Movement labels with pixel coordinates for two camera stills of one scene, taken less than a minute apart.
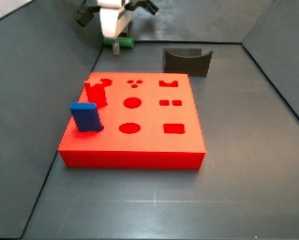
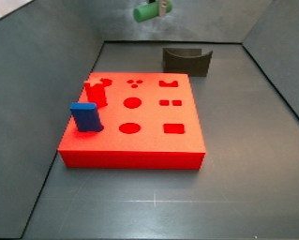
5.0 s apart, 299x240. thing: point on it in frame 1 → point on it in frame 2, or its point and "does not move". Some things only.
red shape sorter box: x=150 y=128 does not move
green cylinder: x=126 y=41 → x=150 y=10
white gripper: x=115 y=12 → x=162 y=7
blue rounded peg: x=86 y=116 does not move
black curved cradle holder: x=187 y=60 does not move
